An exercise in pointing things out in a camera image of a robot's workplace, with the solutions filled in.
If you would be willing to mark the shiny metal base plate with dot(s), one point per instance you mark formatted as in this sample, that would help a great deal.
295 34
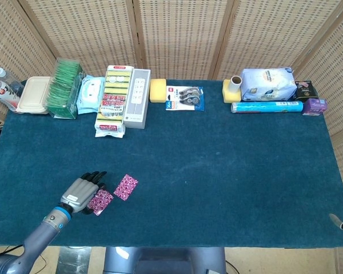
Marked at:
74 261

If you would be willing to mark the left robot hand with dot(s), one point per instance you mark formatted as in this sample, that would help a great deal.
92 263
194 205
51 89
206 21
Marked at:
78 195

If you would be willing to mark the white blue tissue bag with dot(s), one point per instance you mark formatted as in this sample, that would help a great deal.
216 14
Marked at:
268 82

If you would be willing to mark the pink patterned rectangular block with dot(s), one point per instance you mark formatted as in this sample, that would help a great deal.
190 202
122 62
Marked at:
103 201
125 187

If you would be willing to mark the black snack packet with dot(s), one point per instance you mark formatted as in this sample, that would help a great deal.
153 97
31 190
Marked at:
306 91

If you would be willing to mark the yellow sponge with paper cup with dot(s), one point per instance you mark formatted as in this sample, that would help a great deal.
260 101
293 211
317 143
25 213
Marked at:
228 95

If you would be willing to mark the yellow sponge multipack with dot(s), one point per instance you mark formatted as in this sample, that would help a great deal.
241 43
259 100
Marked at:
113 100

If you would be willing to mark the light blue wet wipes pack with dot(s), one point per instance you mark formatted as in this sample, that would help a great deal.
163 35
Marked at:
90 94

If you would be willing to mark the grey robot torso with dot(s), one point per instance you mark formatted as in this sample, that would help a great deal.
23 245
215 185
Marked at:
165 261

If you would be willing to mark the white label bottle black cap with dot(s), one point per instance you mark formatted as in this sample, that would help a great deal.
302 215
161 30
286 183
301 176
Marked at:
3 94

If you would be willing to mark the small purple box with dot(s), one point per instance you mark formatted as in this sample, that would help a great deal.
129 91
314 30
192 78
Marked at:
314 106

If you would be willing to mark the white power strip box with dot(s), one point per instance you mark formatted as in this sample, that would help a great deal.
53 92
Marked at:
137 100

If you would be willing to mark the woven bamboo folding screen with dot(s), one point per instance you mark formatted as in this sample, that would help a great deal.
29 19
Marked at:
174 34

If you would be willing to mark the correction tape blister pack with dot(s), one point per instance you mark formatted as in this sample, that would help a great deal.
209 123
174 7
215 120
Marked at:
185 97

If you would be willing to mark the clear box green tea bags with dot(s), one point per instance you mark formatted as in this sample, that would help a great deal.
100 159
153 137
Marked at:
63 91

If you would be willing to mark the white paper roll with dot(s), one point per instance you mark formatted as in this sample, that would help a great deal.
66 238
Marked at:
236 82

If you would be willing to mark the beige lidded lunch box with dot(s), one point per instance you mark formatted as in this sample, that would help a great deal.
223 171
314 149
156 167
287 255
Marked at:
32 95

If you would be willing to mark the blue plastic wrap roll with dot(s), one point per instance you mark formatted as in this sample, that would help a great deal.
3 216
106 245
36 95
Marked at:
265 107

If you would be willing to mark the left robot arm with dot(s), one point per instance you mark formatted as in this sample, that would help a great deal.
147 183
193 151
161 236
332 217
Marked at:
40 237

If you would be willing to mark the teal felt table mat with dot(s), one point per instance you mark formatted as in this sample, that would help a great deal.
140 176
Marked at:
217 171

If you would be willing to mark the clear bottle white cap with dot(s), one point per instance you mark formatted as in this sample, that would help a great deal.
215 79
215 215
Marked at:
8 80

